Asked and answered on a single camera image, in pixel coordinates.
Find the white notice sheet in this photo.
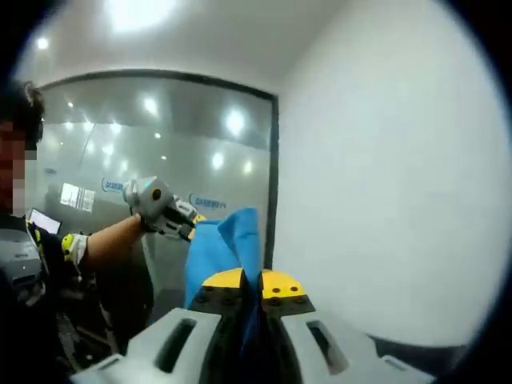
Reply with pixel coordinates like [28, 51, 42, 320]
[59, 182, 97, 212]

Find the blue cloth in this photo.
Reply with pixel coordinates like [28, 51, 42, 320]
[184, 206, 279, 373]

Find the person's head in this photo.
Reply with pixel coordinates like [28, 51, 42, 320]
[0, 79, 46, 217]

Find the background computer screen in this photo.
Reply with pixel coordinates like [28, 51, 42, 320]
[27, 207, 63, 235]

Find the frosted glass partition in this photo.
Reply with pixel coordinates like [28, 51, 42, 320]
[35, 68, 280, 289]

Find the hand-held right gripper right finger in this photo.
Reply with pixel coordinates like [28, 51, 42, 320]
[258, 269, 436, 384]

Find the yellow black armband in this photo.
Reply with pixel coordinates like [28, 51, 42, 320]
[60, 233, 90, 266]

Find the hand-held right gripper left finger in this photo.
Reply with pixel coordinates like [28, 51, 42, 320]
[70, 266, 246, 384]

